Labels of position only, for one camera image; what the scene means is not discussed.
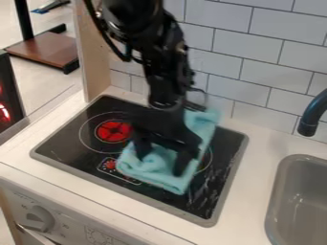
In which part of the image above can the toy stove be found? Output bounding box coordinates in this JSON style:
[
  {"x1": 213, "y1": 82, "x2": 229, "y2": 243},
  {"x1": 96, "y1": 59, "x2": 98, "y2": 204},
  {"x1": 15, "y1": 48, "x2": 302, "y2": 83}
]
[{"x1": 29, "y1": 94, "x2": 251, "y2": 228}]

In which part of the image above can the light blue cloth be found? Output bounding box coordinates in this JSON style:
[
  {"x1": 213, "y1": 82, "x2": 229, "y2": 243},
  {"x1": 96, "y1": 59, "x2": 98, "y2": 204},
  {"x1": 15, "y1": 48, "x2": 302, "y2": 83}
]
[{"x1": 115, "y1": 107, "x2": 223, "y2": 196}]

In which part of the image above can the tap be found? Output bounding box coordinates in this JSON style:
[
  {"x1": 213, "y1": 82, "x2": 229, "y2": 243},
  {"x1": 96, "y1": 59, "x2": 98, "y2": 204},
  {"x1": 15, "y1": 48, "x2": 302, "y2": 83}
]
[{"x1": 295, "y1": 87, "x2": 327, "y2": 138}]

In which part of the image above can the brown wooden desk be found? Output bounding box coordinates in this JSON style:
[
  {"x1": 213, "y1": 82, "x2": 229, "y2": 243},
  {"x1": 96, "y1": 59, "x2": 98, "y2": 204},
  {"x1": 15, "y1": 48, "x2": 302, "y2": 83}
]
[{"x1": 4, "y1": 22, "x2": 82, "y2": 76}]

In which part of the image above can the toy sink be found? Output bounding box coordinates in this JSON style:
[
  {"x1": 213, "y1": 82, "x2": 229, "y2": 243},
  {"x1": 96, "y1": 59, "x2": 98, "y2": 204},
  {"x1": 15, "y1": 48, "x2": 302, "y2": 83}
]
[{"x1": 263, "y1": 154, "x2": 327, "y2": 245}]

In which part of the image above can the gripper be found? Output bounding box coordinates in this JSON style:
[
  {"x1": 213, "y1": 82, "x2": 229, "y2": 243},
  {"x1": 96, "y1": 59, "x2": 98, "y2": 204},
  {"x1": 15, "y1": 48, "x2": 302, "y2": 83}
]
[{"x1": 124, "y1": 99, "x2": 205, "y2": 178}]

